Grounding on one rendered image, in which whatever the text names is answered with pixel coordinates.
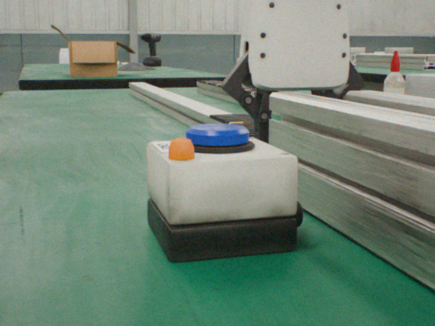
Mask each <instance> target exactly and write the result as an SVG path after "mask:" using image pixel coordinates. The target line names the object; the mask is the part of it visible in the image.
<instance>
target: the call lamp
mask: <svg viewBox="0 0 435 326"><path fill-rule="evenodd" d="M169 159H170V160H192V159H194V146H193V144H192V142H191V140H190V139H185V138H178V139H173V140H172V141H171V143H170V145H169Z"/></svg>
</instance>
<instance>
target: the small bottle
mask: <svg viewBox="0 0 435 326"><path fill-rule="evenodd" d="M390 71H391V73H390V74H389V75H388V76H387V77H386V79H385V81H384V89H383V92H387V93H393V94H403V95H404V85H405V81H404V79H403V77H402V75H401V74H400V73H399V72H400V59H399V55H398V51H394V55H393V58H392V60H391V68H390Z"/></svg>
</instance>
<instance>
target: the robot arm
mask: <svg viewBox="0 0 435 326"><path fill-rule="evenodd" d="M241 84H243V85H244V86H247V87H249V88H257V89H256V93H255V96H254V97H253V96H252V95H250V94H249V93H248V92H246V91H245V90H244V89H243V88H242V85H241ZM364 85H365V83H364V80H363V79H362V77H361V76H360V74H359V73H358V72H357V70H356V69H355V67H354V66H353V65H352V63H351V61H350V60H349V24H348V16H347V6H346V1H345V0H246V2H245V9H244V15H243V25H242V32H241V46H240V55H239V61H238V63H237V64H236V65H235V66H234V68H233V69H232V71H231V72H230V73H229V74H228V76H227V77H226V79H225V80H224V81H223V82H222V84H221V87H222V90H223V91H225V92H226V93H227V94H228V95H230V96H231V97H232V98H233V99H234V100H236V101H237V102H238V103H239V104H240V106H242V108H244V110H246V112H248V114H250V117H251V118H252V119H254V138H255V139H258V140H260V141H262V142H265V143H267V144H268V134H269V120H271V113H272V111H271V110H269V96H270V95H271V94H272V93H273V92H278V91H297V90H310V91H311V94H312V95H315V96H322V97H327V98H334V99H338V100H343V101H345V100H346V93H348V91H360V90H361V89H362V88H363V87H364ZM340 87H341V89H339V90H338V91H336V92H334V90H333V89H337V88H340Z"/></svg>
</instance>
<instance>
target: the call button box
mask: <svg viewBox="0 0 435 326"><path fill-rule="evenodd" d="M170 143H171V141H152V142H151V143H148V144H147V147H146V154H147V192H148V194H149V195H150V197H151V198H148V201H147V222H148V224H149V226H150V227H151V229H152V231H153V233H154V235H155V236H156V238H157V239H158V241H159V243H160V245H161V247H162V248H163V250H164V252H165V253H166V255H167V257H168V258H169V260H170V261H172V262H177V261H191V260H198V259H212V258H219V257H232V256H240V255H253V254H261V253H274V252H282V251H293V250H295V249H296V237H297V227H299V226H300V225H301V224H302V220H303V211H302V207H301V205H300V203H299V202H298V201H297V187H298V159H297V157H296V156H295V155H292V154H291V153H288V152H286V151H283V150H281V149H279V148H276V147H274V146H272V145H269V144H267V143H265V142H262V141H260V140H258V139H255V138H254V137H249V142H247V143H244V144H239V145H221V146H214V145H196V144H193V146H194V159H192V160H170V159H169V145H170Z"/></svg>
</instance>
